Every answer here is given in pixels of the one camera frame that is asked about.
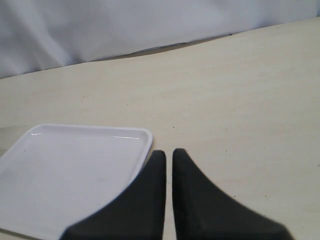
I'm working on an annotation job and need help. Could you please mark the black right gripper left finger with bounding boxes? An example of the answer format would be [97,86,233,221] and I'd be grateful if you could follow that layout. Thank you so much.
[61,150,167,240]

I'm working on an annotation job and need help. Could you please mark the white backdrop cloth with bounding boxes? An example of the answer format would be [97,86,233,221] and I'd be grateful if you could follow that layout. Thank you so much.
[0,0,320,78]

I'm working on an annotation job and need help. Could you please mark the white plastic tray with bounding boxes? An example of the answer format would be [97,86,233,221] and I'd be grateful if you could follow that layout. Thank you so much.
[0,124,153,240]

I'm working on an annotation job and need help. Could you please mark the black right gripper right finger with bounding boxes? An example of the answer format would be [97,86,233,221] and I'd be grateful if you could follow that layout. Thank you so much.
[172,148,293,240]

